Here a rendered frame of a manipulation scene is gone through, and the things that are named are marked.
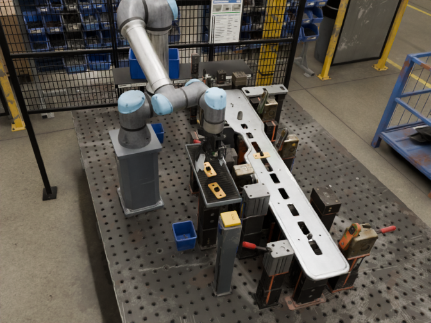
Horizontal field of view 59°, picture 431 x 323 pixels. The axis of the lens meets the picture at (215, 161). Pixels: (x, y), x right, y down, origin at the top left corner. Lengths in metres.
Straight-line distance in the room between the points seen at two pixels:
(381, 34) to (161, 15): 4.14
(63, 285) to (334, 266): 1.74
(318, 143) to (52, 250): 1.93
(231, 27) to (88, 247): 1.78
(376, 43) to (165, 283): 4.37
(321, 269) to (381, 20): 4.15
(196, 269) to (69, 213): 1.50
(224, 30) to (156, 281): 1.66
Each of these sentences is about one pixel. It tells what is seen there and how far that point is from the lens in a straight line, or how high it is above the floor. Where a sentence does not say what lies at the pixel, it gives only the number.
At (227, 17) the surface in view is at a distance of 2.64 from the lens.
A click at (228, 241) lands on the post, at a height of 1.07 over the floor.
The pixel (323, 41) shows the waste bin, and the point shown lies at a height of 0.29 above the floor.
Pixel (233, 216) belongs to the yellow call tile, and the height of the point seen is 1.16.
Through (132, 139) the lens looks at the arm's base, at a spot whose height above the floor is 1.15.
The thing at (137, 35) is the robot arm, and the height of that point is 1.65.
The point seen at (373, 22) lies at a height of 0.64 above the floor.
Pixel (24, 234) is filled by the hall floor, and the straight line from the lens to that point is 3.04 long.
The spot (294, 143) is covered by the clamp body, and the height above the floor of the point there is 1.02.
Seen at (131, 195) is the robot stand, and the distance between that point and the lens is 1.93.
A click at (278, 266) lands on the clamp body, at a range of 1.49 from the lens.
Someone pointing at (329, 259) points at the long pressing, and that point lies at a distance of 1.56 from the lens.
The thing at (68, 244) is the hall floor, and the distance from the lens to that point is 2.88.
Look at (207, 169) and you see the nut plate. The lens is 1.55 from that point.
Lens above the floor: 2.19
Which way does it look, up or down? 40 degrees down
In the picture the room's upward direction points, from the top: 5 degrees clockwise
